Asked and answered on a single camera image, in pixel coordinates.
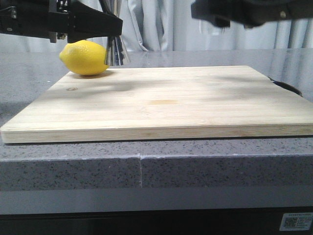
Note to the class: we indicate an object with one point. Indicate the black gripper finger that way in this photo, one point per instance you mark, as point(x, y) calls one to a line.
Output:
point(250, 13)
point(86, 22)

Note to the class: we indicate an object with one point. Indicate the yellow lemon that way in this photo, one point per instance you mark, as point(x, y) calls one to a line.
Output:
point(84, 58)

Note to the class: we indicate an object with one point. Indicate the grey pleated curtain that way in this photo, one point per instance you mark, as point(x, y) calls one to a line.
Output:
point(150, 24)

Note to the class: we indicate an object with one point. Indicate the white QR code label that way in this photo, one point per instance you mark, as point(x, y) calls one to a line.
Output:
point(296, 221)

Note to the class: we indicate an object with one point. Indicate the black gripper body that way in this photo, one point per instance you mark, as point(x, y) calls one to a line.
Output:
point(48, 19)

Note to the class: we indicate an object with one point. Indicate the light wooden cutting board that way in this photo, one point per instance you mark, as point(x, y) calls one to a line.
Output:
point(161, 103)

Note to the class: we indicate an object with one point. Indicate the black cutting board handle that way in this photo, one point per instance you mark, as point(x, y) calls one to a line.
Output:
point(286, 86)

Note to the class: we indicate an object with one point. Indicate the steel double jigger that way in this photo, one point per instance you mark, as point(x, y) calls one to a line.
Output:
point(117, 54)

